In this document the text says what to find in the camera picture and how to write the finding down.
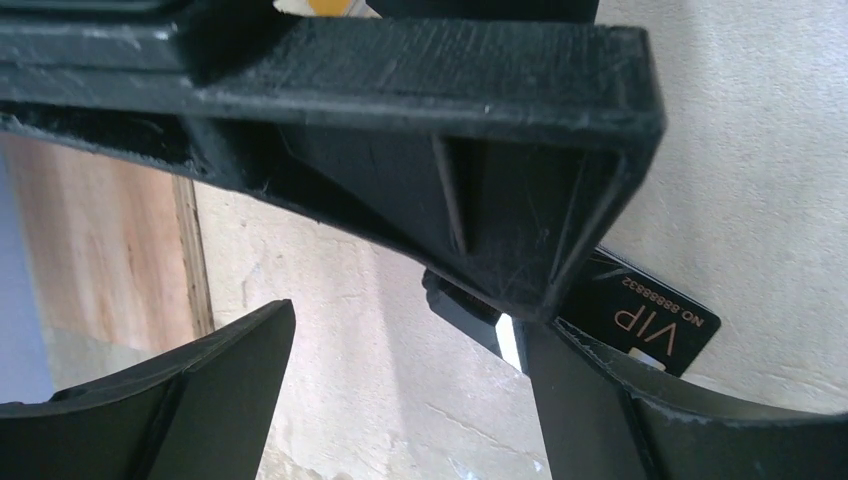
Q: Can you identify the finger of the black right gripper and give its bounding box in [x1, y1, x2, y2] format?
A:
[1, 13, 666, 321]

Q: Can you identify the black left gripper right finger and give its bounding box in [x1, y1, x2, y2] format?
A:
[516, 321, 847, 479]

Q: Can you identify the brown plywood board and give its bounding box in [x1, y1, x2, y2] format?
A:
[1, 134, 214, 353]

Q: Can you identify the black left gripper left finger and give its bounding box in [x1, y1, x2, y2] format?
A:
[1, 300, 296, 479]

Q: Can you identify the gold credit card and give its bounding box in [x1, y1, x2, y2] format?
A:
[272, 0, 380, 18]

